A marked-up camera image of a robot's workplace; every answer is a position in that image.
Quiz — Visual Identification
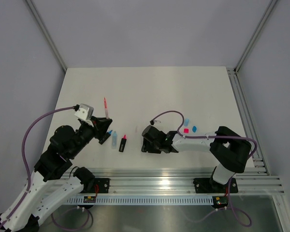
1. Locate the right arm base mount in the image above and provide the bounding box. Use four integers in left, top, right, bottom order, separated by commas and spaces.
193, 177, 239, 208

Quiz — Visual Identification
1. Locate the light blue cap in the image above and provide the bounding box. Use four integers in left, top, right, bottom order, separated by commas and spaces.
184, 118, 189, 127

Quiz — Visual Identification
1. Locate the aluminium frame post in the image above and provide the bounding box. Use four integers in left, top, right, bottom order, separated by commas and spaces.
234, 0, 280, 74
24, 0, 68, 73

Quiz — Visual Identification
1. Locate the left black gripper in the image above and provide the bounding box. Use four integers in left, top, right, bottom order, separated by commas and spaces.
69, 116, 113, 158

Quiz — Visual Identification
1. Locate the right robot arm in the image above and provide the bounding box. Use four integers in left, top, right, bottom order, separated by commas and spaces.
141, 125, 253, 193

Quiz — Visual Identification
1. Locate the black pink highlighter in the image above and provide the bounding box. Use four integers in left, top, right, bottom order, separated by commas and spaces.
118, 135, 127, 152

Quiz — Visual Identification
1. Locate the light blue highlighter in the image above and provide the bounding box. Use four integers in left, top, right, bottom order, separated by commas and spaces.
112, 131, 117, 149

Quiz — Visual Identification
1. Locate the aluminium side rail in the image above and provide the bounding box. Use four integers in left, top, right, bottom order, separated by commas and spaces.
226, 68, 270, 175

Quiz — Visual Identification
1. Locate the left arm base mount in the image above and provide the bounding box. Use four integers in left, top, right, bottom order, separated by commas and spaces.
82, 177, 111, 211

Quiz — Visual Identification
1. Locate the black blue highlighter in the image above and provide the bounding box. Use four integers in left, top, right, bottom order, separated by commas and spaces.
99, 130, 113, 145

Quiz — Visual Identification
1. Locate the thin red pen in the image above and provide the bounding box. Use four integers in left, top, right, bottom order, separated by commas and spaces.
103, 97, 110, 119

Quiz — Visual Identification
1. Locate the aluminium frame post right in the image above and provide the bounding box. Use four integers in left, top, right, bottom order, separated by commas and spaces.
234, 0, 280, 74

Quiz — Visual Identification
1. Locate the aluminium frame post left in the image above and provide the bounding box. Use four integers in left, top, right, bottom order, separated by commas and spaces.
24, 0, 68, 73

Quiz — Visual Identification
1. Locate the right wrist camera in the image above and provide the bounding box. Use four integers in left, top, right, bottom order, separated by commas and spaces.
150, 120, 161, 125

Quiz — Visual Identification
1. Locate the white slotted cable duct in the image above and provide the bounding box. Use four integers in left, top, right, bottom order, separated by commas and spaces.
63, 195, 214, 205

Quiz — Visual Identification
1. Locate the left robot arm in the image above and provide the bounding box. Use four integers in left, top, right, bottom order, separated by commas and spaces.
0, 116, 112, 232

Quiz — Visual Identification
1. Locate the aluminium mounting rail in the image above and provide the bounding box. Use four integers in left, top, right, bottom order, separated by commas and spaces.
90, 166, 284, 195

